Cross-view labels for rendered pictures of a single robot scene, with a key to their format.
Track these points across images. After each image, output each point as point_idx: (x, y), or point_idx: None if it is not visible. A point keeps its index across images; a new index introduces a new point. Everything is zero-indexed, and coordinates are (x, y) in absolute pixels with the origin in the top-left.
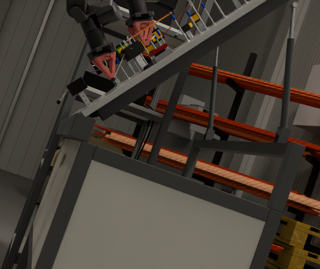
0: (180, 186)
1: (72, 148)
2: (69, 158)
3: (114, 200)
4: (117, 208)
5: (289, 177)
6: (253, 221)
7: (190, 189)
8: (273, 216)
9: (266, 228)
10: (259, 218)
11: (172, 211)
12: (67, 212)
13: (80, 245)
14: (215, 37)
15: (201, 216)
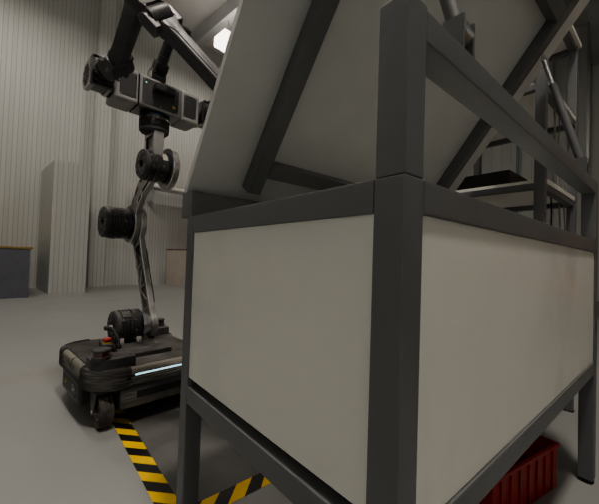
0: (249, 219)
1: None
2: None
3: (210, 270)
4: (213, 278)
5: (393, 84)
6: (351, 224)
7: (259, 217)
8: (385, 192)
9: (377, 227)
10: (357, 212)
11: (250, 259)
12: (188, 297)
13: (199, 331)
14: (309, 15)
15: (279, 253)
